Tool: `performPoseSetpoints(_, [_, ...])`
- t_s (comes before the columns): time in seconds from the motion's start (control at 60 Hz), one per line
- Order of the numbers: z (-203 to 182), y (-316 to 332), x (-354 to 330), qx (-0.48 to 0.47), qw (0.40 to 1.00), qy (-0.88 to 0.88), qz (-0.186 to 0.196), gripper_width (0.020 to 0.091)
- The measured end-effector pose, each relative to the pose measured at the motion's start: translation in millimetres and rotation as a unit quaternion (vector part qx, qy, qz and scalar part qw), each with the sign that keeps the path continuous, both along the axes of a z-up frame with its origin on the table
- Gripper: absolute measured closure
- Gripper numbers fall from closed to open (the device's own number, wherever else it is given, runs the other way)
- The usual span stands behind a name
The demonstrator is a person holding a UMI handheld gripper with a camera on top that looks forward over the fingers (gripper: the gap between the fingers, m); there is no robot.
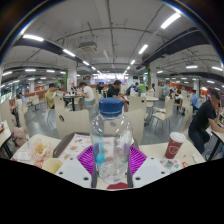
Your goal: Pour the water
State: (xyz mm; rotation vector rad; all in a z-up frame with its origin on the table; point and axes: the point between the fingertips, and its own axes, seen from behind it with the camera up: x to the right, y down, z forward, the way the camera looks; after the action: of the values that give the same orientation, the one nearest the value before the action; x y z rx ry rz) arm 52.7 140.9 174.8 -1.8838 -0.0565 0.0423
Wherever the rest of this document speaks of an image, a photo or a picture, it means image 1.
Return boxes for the ceiling strip lights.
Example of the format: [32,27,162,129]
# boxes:
[0,11,224,91]

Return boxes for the red paper cup white lid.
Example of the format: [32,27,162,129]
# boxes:
[164,131,187,160]

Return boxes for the clear blue-capped water bottle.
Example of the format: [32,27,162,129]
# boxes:
[89,97,134,185]

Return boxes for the brown food tray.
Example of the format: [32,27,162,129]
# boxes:
[52,132,140,160]

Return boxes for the group of beige chairs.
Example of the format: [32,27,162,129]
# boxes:
[0,89,194,134]

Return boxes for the person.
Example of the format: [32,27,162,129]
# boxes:
[12,94,24,118]
[106,79,129,113]
[188,89,224,154]
[78,81,96,109]
[44,83,57,110]

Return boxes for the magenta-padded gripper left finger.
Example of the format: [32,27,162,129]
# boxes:
[54,144,98,189]

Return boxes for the ceiling air conditioner unit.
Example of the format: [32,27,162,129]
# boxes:
[78,40,99,54]

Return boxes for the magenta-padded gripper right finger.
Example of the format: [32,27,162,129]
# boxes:
[128,144,169,188]

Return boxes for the neighbouring white table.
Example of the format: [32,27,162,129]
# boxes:
[0,119,14,159]

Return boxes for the pink backpack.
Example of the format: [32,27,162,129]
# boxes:
[12,127,28,148]

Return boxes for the beige chair with oval hole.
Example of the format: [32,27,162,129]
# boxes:
[54,109,92,140]
[123,109,145,146]

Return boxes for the clear bag of fries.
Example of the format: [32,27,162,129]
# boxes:
[28,137,54,168]

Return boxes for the white card with red border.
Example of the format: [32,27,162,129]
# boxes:
[16,151,33,163]

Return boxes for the cream mug with brown handle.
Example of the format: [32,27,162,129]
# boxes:
[41,157,64,175]

